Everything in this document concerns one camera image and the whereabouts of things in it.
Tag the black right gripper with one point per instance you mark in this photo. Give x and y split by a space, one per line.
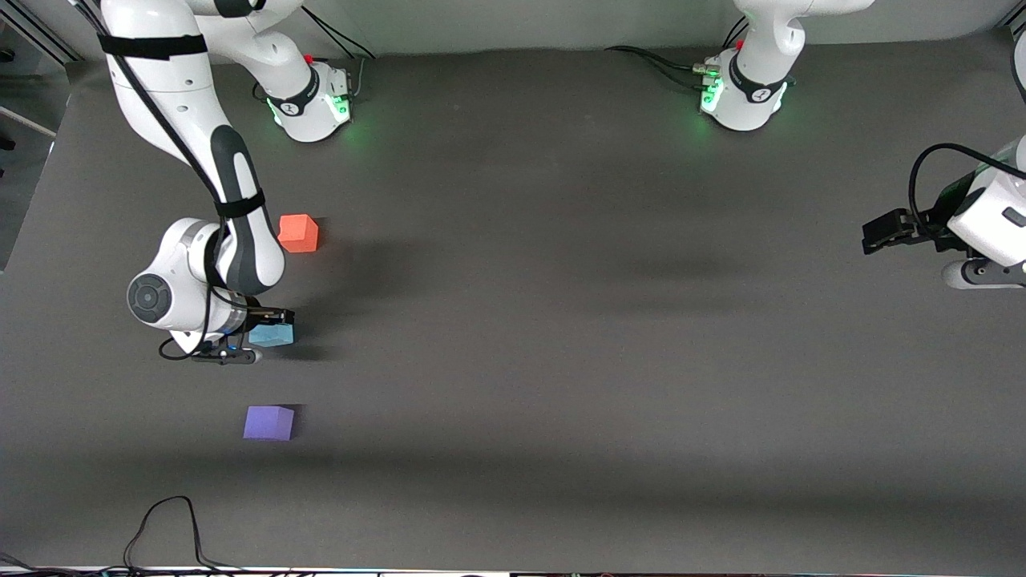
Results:
258 314

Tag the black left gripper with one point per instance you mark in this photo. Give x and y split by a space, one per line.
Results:
932 223

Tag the light blue foam block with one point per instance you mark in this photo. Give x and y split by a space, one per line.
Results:
271 335

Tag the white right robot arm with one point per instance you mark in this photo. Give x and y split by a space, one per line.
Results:
160 80

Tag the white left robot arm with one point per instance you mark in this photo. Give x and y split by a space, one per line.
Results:
753 80

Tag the orange foam block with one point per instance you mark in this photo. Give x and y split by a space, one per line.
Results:
298 234

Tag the purple foam block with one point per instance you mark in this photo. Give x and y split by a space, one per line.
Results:
268 423

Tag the grey metal frame rail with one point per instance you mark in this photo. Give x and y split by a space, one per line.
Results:
40 40

